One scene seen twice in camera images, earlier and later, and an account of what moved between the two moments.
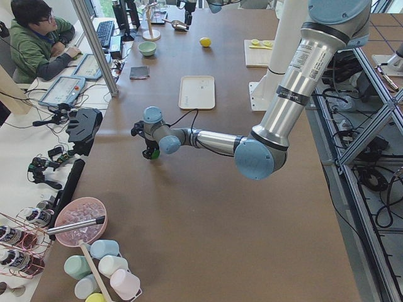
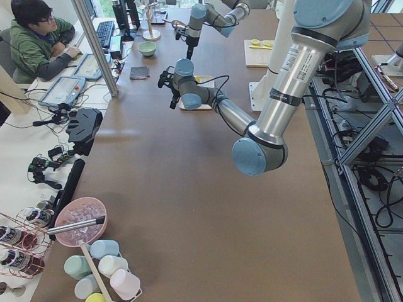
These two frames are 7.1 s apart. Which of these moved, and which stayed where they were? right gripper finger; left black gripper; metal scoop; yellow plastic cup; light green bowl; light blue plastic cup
Moved: right gripper finger; left black gripper
Stayed: metal scoop; light blue plastic cup; yellow plastic cup; light green bowl
